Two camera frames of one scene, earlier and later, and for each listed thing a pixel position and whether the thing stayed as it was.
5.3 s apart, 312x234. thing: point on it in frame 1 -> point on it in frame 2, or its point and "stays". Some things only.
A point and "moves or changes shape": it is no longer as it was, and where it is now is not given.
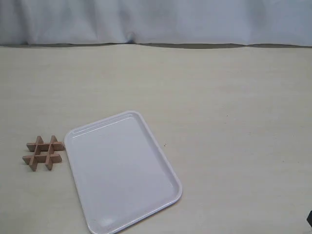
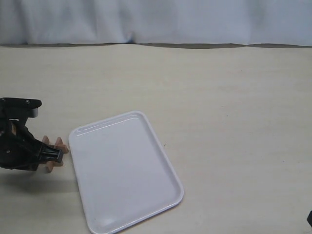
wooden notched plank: (33, 164) moves or changes shape
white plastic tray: (120, 172) stays
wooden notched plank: (55, 158) moves or changes shape
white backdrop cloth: (247, 22) stays
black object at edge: (309, 218) stays
